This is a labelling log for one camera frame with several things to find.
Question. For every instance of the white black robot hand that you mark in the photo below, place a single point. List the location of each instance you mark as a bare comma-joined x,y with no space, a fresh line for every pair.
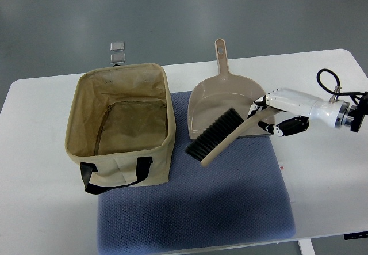
305,107

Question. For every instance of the pink hand broom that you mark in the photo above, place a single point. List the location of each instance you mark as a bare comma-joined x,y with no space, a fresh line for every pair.
226,129

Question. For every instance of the yellow fabric bag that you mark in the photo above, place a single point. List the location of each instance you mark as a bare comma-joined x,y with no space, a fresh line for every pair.
121,128

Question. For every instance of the blue quilted mat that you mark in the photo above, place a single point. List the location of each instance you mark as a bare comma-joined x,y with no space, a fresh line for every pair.
239,198

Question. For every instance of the pink dustpan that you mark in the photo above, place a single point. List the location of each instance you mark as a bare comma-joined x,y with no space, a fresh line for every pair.
215,95

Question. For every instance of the black table control panel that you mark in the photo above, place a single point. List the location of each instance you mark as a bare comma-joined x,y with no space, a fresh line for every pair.
358,235

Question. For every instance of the white table leg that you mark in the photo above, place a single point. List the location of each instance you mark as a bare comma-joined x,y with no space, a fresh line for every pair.
306,247

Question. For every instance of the lower clear floor plate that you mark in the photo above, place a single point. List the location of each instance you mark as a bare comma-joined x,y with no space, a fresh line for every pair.
117,57

